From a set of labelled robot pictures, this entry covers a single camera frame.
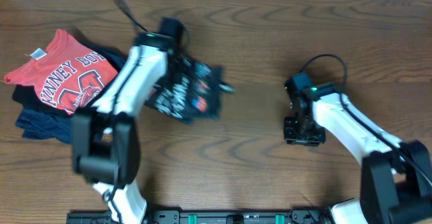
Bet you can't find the black orange-patterned jersey shirt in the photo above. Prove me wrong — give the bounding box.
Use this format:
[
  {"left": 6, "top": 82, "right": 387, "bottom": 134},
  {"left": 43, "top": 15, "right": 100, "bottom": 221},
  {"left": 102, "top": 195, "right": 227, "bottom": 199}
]
[{"left": 144, "top": 55, "right": 235, "bottom": 123}]

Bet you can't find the navy blue folded t-shirt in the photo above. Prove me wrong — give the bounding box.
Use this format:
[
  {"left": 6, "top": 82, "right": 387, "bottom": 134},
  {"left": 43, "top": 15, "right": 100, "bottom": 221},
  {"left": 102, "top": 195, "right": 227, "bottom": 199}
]
[{"left": 14, "top": 46, "right": 128, "bottom": 146}]

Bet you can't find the red printed folded t-shirt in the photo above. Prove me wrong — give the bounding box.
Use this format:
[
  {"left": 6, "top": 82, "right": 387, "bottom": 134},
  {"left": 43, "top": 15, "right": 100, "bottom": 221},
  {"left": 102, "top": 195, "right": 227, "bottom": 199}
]
[{"left": 4, "top": 29, "right": 117, "bottom": 115}]

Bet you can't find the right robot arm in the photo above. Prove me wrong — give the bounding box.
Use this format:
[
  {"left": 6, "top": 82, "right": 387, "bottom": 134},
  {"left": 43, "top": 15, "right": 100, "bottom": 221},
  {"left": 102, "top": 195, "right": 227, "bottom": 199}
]
[{"left": 283, "top": 72, "right": 431, "bottom": 223}]

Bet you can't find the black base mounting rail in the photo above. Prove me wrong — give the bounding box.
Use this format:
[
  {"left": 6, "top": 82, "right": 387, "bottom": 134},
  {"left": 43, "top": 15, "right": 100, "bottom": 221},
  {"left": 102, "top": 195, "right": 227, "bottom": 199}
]
[{"left": 65, "top": 208, "right": 334, "bottom": 224}]

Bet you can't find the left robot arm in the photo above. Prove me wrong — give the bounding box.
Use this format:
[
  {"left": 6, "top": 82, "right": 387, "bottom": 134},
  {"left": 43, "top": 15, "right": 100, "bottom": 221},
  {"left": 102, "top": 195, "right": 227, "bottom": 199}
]
[{"left": 72, "top": 18, "right": 185, "bottom": 223}]

